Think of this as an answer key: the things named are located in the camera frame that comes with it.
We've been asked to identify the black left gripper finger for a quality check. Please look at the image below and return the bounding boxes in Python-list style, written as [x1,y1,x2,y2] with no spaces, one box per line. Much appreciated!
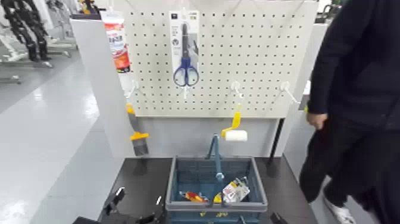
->
[103,186,126,216]
[142,195,164,223]

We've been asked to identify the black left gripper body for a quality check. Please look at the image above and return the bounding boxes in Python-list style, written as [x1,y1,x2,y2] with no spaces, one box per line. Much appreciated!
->
[72,212,157,224]

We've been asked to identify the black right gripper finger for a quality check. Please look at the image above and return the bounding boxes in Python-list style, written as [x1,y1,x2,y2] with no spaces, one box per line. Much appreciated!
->
[270,211,289,224]

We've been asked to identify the blue scissors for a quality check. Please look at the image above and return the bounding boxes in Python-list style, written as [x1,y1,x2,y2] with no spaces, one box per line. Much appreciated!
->
[168,10,201,88]

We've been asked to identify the dark sleeved person forearm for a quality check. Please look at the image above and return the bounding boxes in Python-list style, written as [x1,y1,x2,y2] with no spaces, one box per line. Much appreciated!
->
[307,37,348,115]

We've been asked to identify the blue plastic crate grey rim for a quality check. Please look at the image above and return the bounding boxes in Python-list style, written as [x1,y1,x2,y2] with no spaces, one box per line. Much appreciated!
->
[165,155,269,224]

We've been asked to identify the bare person hand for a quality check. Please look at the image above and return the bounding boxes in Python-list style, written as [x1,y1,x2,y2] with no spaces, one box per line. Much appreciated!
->
[306,111,329,131]

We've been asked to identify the red yellow package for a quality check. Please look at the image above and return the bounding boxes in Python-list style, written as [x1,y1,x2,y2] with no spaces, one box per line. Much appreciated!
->
[179,191,209,203]

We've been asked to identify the white blister pack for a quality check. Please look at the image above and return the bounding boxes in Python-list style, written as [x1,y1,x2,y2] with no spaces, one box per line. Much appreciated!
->
[222,177,251,204]

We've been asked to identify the white sneaker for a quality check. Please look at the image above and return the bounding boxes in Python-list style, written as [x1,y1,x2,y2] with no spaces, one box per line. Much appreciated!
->
[323,194,357,224]

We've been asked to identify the black pegboard stand leg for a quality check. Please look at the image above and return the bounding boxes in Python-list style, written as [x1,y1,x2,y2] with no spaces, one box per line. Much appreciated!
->
[268,118,285,166]

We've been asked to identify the wide white partition panel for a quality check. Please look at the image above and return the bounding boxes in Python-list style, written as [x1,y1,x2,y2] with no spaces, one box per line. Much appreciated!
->
[70,18,282,158]

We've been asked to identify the red white sealant tube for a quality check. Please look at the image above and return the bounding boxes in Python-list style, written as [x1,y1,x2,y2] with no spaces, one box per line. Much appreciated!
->
[99,11,132,74]

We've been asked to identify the beige perforated pegboard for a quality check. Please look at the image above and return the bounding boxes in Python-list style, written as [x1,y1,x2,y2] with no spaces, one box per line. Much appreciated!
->
[120,0,320,119]

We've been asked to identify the narrow white partition panel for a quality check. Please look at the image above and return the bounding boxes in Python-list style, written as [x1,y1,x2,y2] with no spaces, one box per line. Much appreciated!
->
[282,23,329,201]

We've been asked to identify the person in dark clothes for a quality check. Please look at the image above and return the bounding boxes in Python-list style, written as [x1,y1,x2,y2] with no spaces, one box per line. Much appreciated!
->
[298,0,400,224]

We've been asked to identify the black humanoid robot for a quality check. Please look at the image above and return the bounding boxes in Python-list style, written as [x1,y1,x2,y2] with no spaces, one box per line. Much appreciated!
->
[0,0,52,62]

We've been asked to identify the yellow black machine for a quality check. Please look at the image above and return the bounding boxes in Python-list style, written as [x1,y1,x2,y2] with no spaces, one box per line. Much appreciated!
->
[77,0,101,15]

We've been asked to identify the black chair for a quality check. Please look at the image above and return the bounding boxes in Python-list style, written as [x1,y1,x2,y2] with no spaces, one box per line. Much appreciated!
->
[315,4,343,24]

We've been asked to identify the yellow handled paint brush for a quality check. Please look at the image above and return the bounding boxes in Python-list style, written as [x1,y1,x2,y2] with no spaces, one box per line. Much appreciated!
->
[125,103,150,157]

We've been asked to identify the mini paint roller yellow handle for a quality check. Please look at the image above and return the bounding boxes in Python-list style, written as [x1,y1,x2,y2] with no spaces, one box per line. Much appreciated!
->
[221,104,248,142]

